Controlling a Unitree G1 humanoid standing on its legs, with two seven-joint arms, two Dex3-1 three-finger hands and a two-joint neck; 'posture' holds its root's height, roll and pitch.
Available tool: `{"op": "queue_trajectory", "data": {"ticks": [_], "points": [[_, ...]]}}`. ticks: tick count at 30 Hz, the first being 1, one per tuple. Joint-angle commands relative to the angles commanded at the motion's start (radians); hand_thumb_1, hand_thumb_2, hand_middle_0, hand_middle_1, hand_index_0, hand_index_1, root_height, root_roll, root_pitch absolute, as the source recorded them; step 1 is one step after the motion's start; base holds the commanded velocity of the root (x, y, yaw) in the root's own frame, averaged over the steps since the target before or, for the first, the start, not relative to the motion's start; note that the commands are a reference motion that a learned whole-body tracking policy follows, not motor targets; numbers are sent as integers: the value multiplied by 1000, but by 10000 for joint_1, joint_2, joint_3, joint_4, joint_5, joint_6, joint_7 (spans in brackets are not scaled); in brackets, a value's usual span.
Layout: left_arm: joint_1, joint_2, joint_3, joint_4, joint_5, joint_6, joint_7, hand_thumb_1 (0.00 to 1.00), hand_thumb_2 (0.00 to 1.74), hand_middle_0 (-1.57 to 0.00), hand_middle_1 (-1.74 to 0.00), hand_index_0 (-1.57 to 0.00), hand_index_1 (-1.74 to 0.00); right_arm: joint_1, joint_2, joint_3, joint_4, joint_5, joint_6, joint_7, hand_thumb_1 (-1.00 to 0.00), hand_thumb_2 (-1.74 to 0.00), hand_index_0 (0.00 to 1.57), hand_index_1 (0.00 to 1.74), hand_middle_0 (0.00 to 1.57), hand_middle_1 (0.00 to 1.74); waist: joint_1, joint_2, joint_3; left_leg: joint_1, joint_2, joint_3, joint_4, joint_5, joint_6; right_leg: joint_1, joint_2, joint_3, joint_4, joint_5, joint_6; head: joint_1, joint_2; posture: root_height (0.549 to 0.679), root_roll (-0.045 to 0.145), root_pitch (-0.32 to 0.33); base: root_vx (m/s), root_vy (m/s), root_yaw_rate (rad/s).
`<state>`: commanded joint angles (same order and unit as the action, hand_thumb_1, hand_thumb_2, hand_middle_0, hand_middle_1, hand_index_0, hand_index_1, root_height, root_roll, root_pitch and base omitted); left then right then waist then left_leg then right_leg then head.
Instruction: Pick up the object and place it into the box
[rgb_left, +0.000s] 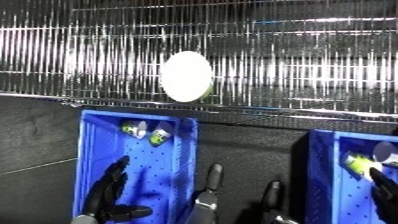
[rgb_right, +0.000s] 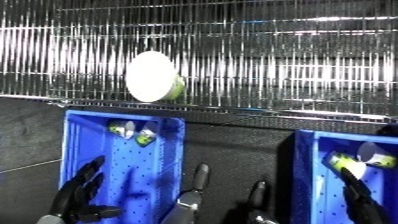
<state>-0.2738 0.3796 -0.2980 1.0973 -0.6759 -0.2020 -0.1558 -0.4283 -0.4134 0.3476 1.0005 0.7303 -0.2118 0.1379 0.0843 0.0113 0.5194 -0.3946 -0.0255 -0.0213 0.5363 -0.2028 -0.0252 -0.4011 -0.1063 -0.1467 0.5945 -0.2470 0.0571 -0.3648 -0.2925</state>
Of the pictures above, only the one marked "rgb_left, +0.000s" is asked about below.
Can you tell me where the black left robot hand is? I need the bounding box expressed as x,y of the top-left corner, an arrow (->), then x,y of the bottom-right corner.
72,154 -> 155,224

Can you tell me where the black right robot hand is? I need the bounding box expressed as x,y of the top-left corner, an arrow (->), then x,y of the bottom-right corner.
367,166 -> 398,224

